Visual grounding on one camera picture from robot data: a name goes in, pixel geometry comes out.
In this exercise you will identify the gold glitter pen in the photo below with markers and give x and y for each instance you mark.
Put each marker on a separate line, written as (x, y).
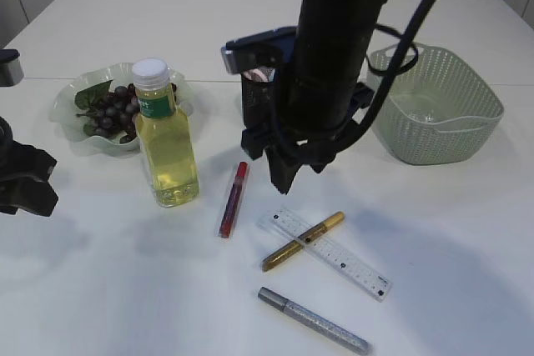
(300, 235)

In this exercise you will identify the black mesh pen holder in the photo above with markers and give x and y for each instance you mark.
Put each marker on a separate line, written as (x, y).
(255, 99)

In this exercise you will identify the clear plastic ruler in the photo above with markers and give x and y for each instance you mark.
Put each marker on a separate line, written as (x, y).
(343, 261)

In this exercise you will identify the green woven plastic basket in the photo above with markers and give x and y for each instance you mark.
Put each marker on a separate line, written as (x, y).
(466, 107)

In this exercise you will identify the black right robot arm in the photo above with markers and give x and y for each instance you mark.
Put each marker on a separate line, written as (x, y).
(316, 105)

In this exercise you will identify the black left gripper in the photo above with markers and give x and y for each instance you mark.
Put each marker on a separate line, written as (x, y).
(25, 174)

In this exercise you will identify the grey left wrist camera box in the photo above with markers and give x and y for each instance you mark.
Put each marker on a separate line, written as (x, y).
(11, 72)

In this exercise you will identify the pink handled scissors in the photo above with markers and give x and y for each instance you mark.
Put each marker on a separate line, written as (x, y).
(260, 74)

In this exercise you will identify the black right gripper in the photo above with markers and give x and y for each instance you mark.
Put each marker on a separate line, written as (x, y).
(288, 148)

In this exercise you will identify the purple artificial grape bunch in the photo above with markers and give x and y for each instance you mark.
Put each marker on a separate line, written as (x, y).
(108, 112)

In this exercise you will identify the silver glitter pen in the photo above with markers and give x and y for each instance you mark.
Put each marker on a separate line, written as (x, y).
(312, 320)

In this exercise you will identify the light green wavy plate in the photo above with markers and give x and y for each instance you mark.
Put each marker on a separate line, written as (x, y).
(65, 112)

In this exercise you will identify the red glitter pen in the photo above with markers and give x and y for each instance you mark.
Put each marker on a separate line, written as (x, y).
(233, 202)

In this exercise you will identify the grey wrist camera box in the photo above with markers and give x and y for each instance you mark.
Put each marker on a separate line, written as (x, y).
(11, 72)
(269, 49)

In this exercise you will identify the clear plastic sheet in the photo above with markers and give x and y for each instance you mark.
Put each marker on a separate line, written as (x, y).
(422, 115)

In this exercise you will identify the yellow tea bottle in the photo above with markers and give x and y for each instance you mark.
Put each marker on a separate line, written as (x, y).
(172, 167)

